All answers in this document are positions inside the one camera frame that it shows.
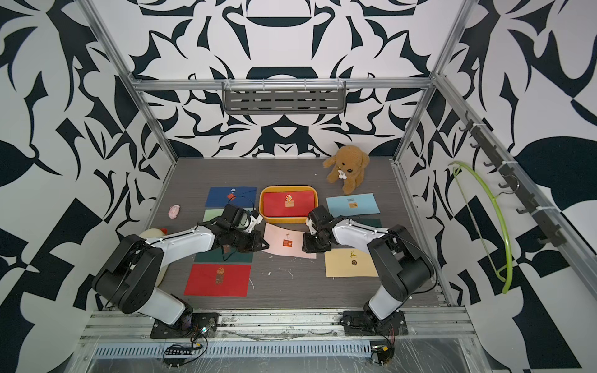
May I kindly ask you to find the yellow plastic storage box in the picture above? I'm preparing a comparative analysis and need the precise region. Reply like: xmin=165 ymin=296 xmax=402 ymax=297
xmin=259 ymin=186 xmax=319 ymax=224

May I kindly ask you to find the pink envelope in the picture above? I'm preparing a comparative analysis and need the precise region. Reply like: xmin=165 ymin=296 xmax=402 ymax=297
xmin=264 ymin=223 xmax=317 ymax=260

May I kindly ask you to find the red envelope with gold seal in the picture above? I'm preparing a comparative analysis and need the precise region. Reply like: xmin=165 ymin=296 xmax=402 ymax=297
xmin=262 ymin=191 xmax=316 ymax=218

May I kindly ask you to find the cream yellow envelope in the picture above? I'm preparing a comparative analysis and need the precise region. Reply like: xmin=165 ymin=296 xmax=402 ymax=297
xmin=325 ymin=248 xmax=378 ymax=278

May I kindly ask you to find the dark green envelope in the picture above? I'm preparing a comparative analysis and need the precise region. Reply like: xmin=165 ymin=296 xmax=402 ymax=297
xmin=357 ymin=218 xmax=382 ymax=228
xmin=194 ymin=250 xmax=253 ymax=265

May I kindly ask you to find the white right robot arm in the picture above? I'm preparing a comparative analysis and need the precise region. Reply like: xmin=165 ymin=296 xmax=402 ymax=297
xmin=303 ymin=206 xmax=436 ymax=326

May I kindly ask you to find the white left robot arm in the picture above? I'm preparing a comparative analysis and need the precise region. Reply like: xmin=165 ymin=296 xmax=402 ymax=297
xmin=92 ymin=204 xmax=269 ymax=330

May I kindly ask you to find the light green envelope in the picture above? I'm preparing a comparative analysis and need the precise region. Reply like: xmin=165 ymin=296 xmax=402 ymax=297
xmin=203 ymin=208 xmax=224 ymax=222

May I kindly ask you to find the dark blue envelope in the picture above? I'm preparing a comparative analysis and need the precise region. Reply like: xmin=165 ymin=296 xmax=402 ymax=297
xmin=205 ymin=186 xmax=257 ymax=208

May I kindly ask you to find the light blue envelope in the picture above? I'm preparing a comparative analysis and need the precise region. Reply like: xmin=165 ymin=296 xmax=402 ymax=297
xmin=326 ymin=194 xmax=380 ymax=218

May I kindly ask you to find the red envelope left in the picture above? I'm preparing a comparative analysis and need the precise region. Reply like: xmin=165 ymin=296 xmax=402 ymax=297
xmin=184 ymin=264 xmax=251 ymax=297

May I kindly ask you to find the small pink toy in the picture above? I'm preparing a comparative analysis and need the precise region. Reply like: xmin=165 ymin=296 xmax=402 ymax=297
xmin=168 ymin=205 xmax=180 ymax=219

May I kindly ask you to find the brown plush dog toy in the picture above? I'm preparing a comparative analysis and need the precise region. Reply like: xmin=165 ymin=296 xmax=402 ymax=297
xmin=323 ymin=145 xmax=370 ymax=194

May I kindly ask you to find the grey perforated metal shelf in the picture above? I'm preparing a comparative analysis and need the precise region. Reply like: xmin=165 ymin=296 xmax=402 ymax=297
xmin=222 ymin=79 xmax=348 ymax=115

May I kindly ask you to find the green hoop hanger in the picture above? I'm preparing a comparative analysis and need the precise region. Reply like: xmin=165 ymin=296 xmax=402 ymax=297
xmin=449 ymin=161 xmax=514 ymax=295

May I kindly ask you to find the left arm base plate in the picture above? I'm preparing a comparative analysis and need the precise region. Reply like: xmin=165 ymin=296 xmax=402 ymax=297
xmin=150 ymin=312 xmax=220 ymax=340

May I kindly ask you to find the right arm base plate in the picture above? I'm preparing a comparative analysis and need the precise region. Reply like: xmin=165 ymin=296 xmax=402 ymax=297
xmin=339 ymin=309 xmax=409 ymax=337

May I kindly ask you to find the white slotted cable duct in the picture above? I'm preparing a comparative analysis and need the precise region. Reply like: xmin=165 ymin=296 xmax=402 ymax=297
xmin=93 ymin=340 xmax=372 ymax=360

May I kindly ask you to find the black connector block with cables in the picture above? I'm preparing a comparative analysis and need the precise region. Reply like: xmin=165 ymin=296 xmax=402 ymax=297
xmin=161 ymin=339 xmax=208 ymax=368

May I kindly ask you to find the black hook rail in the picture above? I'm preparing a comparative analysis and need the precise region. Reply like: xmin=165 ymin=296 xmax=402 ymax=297
xmin=461 ymin=111 xmax=567 ymax=247

